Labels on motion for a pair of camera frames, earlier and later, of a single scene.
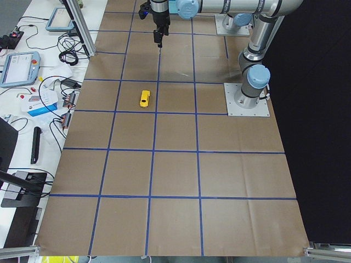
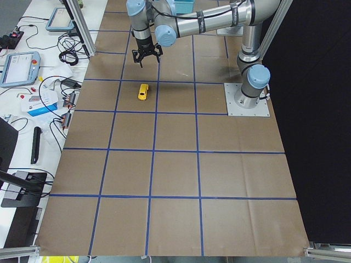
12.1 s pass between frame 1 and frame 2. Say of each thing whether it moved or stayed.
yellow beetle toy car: moved
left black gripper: moved
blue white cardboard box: stayed
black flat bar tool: stayed
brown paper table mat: stayed
